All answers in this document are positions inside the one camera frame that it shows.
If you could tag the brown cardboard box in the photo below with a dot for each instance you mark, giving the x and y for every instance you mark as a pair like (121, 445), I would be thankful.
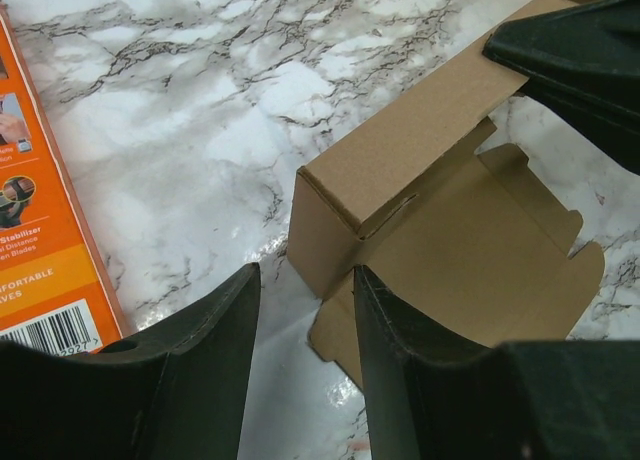
(482, 209)

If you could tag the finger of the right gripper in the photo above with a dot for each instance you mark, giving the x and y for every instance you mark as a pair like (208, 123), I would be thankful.
(583, 64)

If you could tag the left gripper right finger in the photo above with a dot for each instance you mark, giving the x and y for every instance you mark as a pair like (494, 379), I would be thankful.
(431, 393)

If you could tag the orange product box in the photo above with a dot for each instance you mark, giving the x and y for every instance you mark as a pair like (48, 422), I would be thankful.
(56, 296)

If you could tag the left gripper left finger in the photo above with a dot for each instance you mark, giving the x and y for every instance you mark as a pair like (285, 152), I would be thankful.
(176, 390)

